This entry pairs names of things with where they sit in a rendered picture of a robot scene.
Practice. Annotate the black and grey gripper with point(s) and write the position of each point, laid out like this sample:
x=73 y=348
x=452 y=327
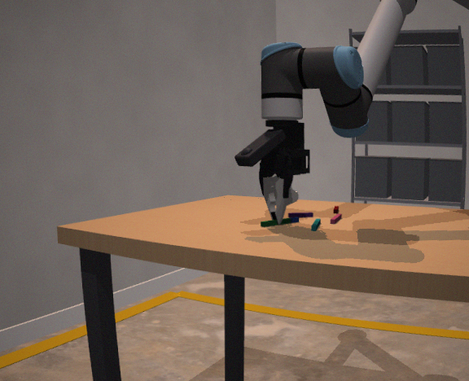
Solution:
x=276 y=189

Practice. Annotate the turquoise rod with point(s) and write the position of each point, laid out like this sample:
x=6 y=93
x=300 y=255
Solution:
x=315 y=225

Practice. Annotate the purple rod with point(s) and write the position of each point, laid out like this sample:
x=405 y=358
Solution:
x=300 y=214

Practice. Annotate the pink rod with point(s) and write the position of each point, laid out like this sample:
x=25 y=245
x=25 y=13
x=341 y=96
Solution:
x=336 y=218

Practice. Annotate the green rod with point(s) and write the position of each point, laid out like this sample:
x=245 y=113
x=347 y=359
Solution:
x=274 y=222

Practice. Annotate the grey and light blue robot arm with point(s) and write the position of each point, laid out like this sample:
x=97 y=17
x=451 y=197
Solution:
x=287 y=69

